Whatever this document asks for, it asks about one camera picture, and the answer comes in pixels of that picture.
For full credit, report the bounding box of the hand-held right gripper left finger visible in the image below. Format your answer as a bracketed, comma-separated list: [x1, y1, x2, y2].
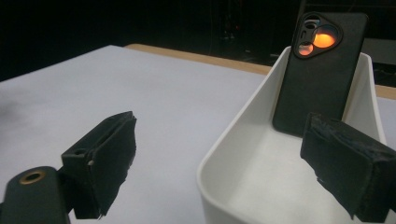
[61, 110, 138, 220]

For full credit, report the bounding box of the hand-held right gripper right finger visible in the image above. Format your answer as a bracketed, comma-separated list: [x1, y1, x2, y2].
[300, 112, 396, 224]

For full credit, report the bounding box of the black phone case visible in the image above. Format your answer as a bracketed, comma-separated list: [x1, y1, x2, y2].
[272, 11, 370, 138]

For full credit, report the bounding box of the white plastic bin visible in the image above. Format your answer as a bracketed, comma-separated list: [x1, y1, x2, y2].
[196, 46, 396, 224]

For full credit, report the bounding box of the white board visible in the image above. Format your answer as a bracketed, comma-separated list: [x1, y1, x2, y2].
[0, 45, 396, 224]

